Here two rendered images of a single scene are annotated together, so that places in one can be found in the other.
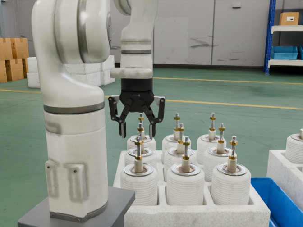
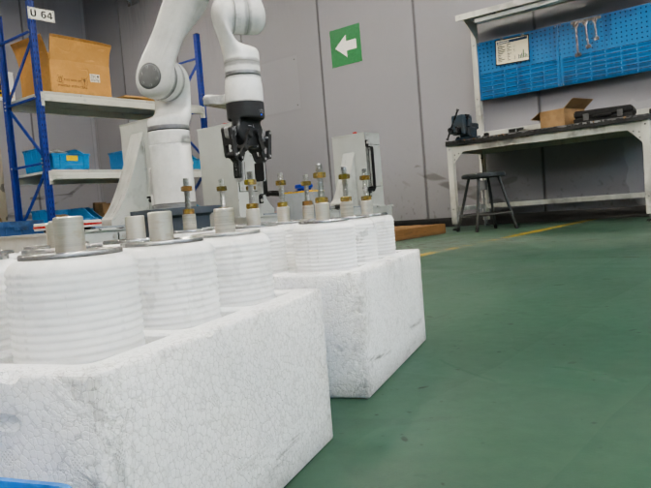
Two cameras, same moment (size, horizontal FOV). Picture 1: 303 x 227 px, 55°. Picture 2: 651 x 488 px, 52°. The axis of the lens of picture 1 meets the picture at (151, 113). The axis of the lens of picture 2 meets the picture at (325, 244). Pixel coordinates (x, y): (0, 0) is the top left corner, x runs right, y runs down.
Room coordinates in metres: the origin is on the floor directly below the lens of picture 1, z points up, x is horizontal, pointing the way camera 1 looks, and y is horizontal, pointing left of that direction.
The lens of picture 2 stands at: (1.29, -1.15, 0.27)
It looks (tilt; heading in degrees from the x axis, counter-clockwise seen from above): 3 degrees down; 111
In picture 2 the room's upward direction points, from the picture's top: 5 degrees counter-clockwise
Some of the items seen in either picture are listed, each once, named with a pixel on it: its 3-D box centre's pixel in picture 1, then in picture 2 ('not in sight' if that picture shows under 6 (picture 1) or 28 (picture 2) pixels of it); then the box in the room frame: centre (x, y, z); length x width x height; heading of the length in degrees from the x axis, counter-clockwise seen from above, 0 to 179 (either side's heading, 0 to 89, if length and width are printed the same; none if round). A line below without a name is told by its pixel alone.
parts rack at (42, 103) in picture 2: not in sight; (116, 140); (-2.88, 4.18, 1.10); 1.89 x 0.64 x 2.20; 73
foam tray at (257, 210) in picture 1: (179, 200); (292, 314); (0.80, -0.09, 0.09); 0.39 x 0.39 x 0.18; 1
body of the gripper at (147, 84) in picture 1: (136, 92); (246, 124); (0.68, 0.03, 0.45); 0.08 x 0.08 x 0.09
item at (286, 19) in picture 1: (288, 19); not in sight; (4.91, -2.22, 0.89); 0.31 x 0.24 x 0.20; 163
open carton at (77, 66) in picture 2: not in sight; (63, 72); (-3.03, 3.72, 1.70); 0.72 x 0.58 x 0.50; 76
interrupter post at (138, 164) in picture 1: (138, 165); not in sight; (0.68, 0.03, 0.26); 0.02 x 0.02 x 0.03
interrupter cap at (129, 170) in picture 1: (138, 170); not in sight; (0.68, 0.03, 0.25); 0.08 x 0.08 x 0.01
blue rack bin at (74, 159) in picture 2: not in sight; (56, 161); (-3.05, 3.55, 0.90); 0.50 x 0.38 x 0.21; 164
